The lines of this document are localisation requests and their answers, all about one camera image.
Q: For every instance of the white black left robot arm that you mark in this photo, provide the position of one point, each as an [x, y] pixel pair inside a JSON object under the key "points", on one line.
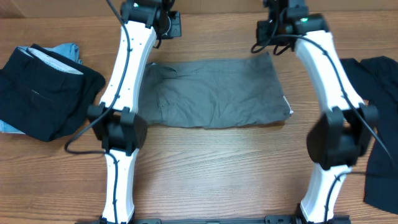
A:
{"points": [[115, 121]]}

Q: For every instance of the light blue jeans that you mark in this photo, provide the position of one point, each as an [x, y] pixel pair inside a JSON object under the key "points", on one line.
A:
{"points": [[68, 50]]}

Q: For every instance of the folded black shorts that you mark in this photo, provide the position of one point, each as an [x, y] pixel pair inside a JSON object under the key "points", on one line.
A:
{"points": [[46, 95]]}

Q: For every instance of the dark teal t-shirt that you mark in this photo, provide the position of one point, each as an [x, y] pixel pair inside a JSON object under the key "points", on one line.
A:
{"points": [[375, 80]]}

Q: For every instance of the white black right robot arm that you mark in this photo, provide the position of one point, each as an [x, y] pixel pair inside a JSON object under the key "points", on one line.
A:
{"points": [[343, 132]]}

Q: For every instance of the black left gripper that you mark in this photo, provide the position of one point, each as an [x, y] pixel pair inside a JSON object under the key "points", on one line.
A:
{"points": [[173, 23]]}

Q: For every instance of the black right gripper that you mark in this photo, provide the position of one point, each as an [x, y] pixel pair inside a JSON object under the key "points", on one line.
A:
{"points": [[262, 30]]}

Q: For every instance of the grey shorts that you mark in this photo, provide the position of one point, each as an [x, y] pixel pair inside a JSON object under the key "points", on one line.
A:
{"points": [[223, 93]]}

